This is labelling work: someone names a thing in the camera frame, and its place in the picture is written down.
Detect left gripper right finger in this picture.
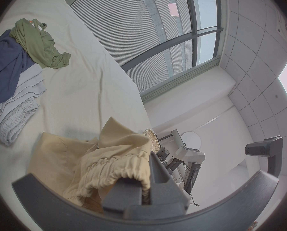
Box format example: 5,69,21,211
149,151,190,210

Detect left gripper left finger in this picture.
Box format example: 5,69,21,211
102,178,144,210

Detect tan shorts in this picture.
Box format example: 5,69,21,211
28,116,151,212

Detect round woven basket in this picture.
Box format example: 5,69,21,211
143,128,160,152

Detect dark blue garment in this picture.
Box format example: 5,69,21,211
0,30,35,106

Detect green garment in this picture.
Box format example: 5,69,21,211
9,18,72,69

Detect window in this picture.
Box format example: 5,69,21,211
59,0,238,103

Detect white ceiling air conditioner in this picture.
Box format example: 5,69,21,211
276,7,287,50

